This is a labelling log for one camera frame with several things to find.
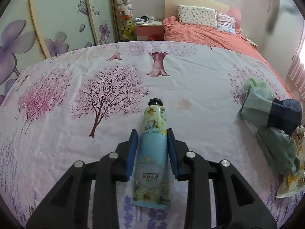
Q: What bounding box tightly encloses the floral hand cream tube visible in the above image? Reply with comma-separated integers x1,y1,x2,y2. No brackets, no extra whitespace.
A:
133,98,171,209

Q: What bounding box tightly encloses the green sock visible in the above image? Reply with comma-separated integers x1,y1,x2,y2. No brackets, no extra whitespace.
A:
255,127,300,176

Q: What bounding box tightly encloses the yellow patterned snack wrapper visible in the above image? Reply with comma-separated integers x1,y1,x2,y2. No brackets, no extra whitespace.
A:
277,126,304,198

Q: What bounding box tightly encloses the tree-print bed sheet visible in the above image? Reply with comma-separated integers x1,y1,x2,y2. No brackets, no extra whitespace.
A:
1,41,303,226

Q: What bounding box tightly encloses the pink curtain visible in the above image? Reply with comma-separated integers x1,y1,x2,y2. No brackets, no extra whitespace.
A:
287,54,304,99

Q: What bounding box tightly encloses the striped pink pillow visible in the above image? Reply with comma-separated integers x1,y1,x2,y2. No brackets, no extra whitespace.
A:
216,10,237,35

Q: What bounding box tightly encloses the salmon pink duvet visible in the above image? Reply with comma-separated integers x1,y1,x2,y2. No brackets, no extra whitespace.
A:
162,16,294,98

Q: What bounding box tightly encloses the floral sliding wardrobe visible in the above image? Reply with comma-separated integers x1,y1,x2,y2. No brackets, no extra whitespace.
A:
1,0,116,99

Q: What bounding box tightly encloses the pink white nightstand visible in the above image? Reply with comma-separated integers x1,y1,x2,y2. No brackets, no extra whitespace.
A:
135,21,164,41

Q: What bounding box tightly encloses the floral white pillow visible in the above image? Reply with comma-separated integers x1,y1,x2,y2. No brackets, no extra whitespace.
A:
177,5,217,29

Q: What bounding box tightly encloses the white mug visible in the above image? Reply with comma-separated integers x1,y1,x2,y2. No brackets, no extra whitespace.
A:
148,16,155,22

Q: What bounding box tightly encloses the plush toy hanging column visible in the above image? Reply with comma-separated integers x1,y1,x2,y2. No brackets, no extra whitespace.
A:
116,0,136,41

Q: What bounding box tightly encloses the beige pink headboard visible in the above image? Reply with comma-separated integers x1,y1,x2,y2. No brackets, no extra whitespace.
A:
164,0,241,29

